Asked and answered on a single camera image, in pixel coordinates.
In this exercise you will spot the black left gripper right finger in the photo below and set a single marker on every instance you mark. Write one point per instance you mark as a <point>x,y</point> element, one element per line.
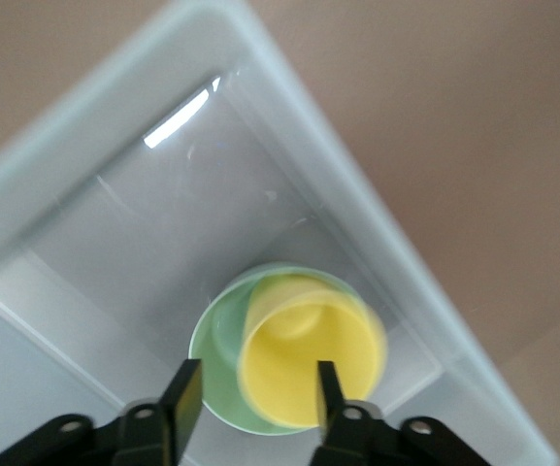
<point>330,403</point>

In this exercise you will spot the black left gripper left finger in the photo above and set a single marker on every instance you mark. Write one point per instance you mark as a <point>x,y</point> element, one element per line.
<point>182,403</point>

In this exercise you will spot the yellow cup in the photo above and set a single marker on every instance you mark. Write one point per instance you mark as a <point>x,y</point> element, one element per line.
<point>284,369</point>

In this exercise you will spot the green bowl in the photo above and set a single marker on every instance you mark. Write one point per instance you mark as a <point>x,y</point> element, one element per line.
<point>216,335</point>

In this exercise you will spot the clear plastic bin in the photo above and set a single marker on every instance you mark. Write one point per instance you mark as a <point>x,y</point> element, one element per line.
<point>163,218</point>

